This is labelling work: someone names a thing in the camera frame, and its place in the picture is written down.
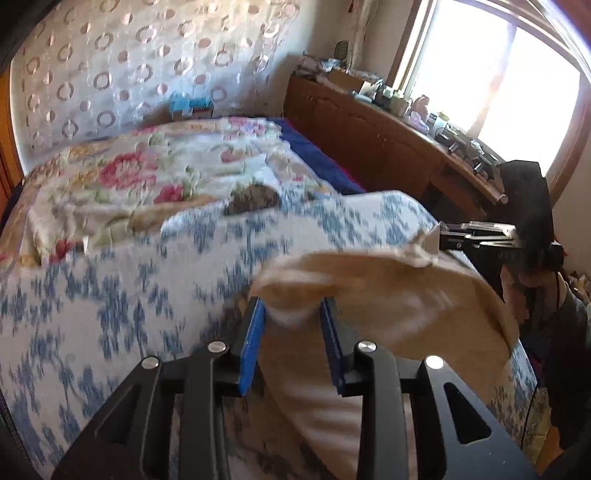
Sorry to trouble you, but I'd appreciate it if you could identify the beige printed t-shirt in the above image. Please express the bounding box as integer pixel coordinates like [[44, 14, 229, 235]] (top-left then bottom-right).
[[250, 231, 519, 479]]

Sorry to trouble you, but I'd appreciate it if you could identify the person's right hand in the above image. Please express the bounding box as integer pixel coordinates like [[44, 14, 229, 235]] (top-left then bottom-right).
[[500, 266, 529, 325]]

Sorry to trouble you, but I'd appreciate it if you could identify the pink figurine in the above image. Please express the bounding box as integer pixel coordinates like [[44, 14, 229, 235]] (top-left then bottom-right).
[[407, 95, 430, 134]]

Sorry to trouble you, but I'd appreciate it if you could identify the wooden sideboard cabinet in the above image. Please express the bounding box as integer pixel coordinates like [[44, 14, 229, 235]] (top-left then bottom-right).
[[283, 75, 508, 223]]

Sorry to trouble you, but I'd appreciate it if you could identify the navy blue blanket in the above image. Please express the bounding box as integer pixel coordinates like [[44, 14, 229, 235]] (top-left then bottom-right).
[[270, 118, 366, 195]]

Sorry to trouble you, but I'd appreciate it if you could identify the blue floral white bedspread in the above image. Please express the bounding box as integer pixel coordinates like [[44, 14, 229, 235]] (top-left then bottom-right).
[[0, 188, 539, 480]]

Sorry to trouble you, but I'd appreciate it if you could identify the pink floral quilt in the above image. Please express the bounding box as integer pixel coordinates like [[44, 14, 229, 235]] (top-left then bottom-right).
[[1, 117, 335, 273]]

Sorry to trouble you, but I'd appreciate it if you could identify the cardboard box on cabinet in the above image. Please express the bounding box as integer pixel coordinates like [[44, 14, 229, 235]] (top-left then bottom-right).
[[328, 68, 368, 93]]

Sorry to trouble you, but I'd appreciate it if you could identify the teal item on box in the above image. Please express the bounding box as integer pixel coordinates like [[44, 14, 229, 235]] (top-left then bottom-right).
[[168, 92, 214, 121]]

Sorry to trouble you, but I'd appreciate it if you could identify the circle patterned sheer curtain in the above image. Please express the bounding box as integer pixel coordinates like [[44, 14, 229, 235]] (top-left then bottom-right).
[[11, 1, 300, 163]]

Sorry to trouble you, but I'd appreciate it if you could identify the window with wooden frame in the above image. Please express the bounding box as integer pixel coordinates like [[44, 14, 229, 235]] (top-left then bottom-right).
[[388, 1, 590, 200]]

